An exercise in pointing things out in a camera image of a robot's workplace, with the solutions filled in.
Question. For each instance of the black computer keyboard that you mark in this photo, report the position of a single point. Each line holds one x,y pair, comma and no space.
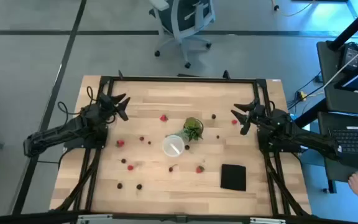
356,141

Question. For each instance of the potted succulent plant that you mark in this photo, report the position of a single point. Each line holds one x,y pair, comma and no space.
193,126

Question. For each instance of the clear plastic tupperware container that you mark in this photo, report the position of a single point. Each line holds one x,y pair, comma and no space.
169,149

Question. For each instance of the white office chair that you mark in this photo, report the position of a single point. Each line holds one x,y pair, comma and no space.
182,18

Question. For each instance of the black square pad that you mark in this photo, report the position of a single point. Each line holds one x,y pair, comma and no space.
233,177

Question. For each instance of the black metal beam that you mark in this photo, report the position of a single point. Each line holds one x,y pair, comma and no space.
353,28
309,116

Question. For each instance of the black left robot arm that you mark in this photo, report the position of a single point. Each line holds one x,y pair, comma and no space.
57,132

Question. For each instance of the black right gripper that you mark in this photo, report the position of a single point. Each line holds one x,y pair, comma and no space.
257,112

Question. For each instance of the yellow plug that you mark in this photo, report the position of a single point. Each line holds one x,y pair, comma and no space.
302,95

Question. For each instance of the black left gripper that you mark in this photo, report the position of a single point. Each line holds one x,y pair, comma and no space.
107,107

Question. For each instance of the red strawberry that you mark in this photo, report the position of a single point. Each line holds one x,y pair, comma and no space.
120,143
163,118
234,122
130,167
200,169

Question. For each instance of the dark blackberry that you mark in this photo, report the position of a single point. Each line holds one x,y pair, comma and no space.
187,147
213,116
119,185

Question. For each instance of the black side desk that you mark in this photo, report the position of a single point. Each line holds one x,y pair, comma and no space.
337,102

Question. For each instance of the black power adapter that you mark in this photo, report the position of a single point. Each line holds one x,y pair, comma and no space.
350,56

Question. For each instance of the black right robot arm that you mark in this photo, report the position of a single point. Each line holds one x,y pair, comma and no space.
303,135

